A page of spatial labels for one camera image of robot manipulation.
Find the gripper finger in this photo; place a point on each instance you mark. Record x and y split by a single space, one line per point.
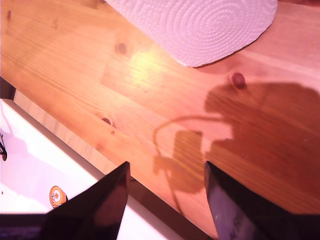
237 215
100 215

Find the white paper towel roll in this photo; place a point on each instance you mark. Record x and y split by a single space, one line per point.
200 30

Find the round orange sticker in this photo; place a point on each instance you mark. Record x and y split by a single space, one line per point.
57 196

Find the white base board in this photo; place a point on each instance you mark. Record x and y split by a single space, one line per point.
37 175

